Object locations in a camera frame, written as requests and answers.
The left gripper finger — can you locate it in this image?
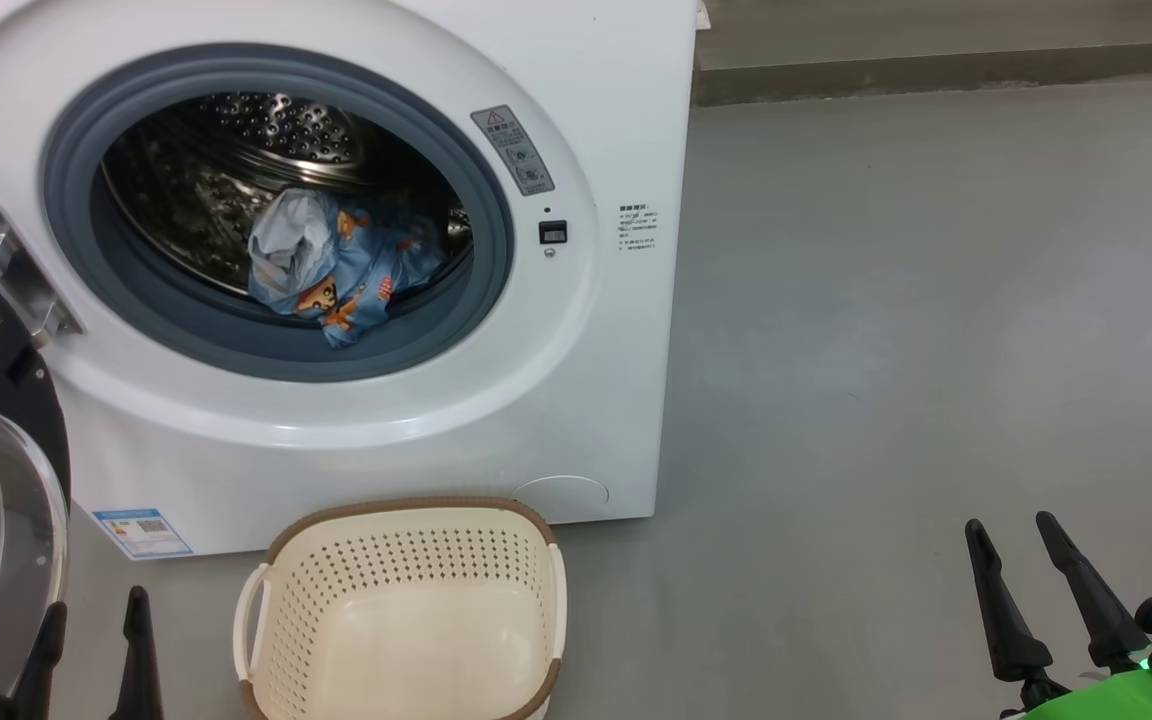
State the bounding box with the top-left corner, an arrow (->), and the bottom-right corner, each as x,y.
11,600 -> 69,720
108,586 -> 165,720

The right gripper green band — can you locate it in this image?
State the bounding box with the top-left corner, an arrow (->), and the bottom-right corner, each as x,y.
964,511 -> 1152,720

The black round glass washer door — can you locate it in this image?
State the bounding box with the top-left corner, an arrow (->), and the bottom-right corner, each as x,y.
0,238 -> 73,716

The blue patterned garment pale lining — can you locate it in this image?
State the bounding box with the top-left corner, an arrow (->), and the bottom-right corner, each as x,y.
248,188 -> 445,349

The cream perforated laundry basket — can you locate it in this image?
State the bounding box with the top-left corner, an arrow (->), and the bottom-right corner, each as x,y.
233,497 -> 568,720

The metal door hinge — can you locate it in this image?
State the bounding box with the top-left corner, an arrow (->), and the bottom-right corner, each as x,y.
0,203 -> 83,347

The white front-load washing machine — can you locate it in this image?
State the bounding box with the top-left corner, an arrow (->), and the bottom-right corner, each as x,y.
0,0 -> 705,559

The grey rubber door seal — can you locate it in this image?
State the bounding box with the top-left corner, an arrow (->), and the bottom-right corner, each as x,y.
41,43 -> 515,384

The blue energy label sticker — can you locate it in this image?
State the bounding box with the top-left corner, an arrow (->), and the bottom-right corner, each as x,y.
93,508 -> 194,561

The round white filter cover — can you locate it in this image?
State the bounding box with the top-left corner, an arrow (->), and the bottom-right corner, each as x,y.
511,475 -> 610,526

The grey warning sticker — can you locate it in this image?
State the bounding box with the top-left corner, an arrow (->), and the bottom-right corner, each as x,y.
470,104 -> 555,197

